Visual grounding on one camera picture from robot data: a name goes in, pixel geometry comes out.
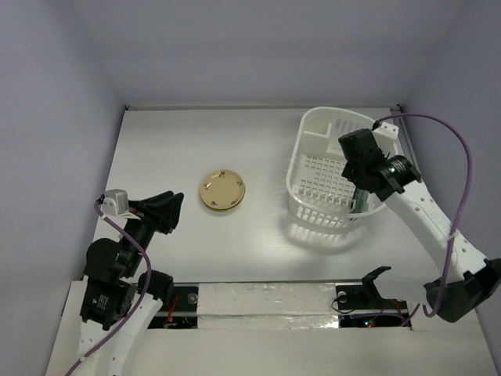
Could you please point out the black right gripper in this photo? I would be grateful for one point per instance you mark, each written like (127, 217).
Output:
(356, 177)

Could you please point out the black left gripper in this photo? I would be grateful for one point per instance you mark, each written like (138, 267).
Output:
(161, 210)

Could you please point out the dark green patterned plate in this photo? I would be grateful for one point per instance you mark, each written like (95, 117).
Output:
(360, 201)

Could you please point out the beige plate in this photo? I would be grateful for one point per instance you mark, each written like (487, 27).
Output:
(222, 190)

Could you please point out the lime green plate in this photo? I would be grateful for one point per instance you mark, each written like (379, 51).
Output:
(238, 205)

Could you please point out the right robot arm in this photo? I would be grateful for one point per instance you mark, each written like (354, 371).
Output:
(468, 276)

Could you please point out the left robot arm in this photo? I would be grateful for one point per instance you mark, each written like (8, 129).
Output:
(123, 292)

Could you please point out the white plastic dish rack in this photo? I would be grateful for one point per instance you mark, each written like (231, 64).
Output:
(318, 194)

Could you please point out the white foam block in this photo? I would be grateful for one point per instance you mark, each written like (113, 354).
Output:
(266, 306)

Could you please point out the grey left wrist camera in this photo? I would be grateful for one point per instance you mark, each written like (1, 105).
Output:
(114, 203)

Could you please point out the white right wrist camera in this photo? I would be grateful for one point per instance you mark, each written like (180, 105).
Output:
(385, 135)

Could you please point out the aluminium rail right edge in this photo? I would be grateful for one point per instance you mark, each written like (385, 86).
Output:
(403, 136)

